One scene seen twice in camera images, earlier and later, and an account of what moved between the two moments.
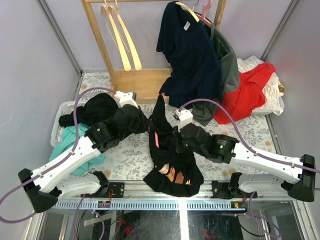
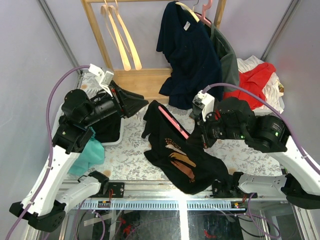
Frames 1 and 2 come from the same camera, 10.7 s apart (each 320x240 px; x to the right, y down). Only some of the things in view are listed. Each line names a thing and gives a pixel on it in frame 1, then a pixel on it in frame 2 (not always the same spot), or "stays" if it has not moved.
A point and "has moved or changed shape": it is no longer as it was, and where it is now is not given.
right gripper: (175, 141) to (207, 141)
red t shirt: (241, 103) stays
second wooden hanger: (114, 11) stays
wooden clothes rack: (146, 84) stays
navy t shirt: (195, 75) stays
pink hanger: (156, 138) to (174, 121)
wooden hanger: (105, 9) stays
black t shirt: (176, 172) has moved or changed shape
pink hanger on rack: (205, 7) stays
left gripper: (146, 124) to (127, 103)
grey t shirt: (205, 114) stays
